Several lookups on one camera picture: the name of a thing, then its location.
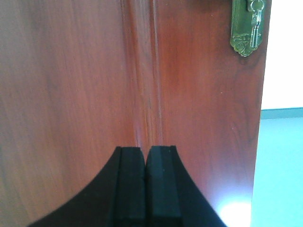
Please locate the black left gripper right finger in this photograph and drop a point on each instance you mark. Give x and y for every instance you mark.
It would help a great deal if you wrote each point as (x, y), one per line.
(173, 199)

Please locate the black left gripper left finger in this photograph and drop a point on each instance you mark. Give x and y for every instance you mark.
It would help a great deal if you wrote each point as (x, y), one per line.
(114, 198)

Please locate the brown wooden door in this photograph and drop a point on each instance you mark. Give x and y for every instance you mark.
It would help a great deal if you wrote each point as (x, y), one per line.
(81, 77)

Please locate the brass door lock plate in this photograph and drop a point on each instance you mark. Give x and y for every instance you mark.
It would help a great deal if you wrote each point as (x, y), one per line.
(241, 28)

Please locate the silver keys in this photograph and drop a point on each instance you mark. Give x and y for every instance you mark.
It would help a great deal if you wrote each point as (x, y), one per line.
(255, 7)

